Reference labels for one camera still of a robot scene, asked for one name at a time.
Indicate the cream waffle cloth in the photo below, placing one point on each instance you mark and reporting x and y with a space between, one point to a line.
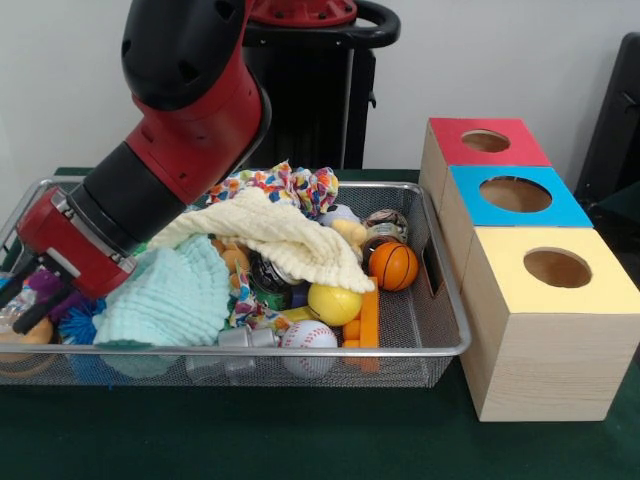
280 235

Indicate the clear plastic bottle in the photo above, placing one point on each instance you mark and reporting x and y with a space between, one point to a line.
10 315

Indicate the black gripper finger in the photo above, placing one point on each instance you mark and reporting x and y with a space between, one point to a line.
17 282
42 312

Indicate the white toy baseball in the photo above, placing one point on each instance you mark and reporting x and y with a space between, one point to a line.
308 340

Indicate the mint waffle cloth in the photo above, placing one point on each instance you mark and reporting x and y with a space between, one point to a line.
165 300

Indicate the red round robot base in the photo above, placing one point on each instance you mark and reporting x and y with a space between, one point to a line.
310 12

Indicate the black chair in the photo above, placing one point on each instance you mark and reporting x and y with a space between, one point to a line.
615 125

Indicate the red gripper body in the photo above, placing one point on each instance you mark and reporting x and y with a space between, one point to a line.
70 245

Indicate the silver mesh bin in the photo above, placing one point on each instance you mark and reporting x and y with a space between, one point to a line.
425 367

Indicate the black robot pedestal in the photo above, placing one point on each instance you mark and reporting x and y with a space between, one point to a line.
310 100

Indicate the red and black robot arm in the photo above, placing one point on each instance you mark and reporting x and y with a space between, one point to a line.
190 115

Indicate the dark green side tablecloth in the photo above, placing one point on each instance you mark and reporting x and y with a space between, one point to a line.
622 205

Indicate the wooden box with three holes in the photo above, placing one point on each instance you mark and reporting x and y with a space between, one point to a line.
540 370

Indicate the colourful patterned cloth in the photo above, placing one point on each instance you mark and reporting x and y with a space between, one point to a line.
300 185

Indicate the yellow ball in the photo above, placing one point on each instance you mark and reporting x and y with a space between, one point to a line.
334 306

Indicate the purple spiky rubber toy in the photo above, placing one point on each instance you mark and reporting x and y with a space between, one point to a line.
47 282

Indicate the orange toy basketball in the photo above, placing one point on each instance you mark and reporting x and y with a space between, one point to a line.
393 266

